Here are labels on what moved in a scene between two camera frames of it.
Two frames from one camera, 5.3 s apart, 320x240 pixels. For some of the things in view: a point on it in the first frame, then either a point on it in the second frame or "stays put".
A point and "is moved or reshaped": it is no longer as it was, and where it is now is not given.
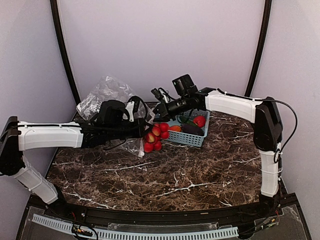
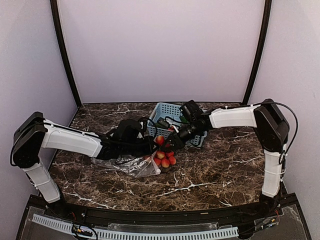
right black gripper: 165,114 → 177,141
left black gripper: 140,123 → 149,149
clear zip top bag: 110,89 → 134,166
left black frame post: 57,22 stays put
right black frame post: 262,48 stays put
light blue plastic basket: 185,139 is moved or reshaped
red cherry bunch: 153,139 → 163,158
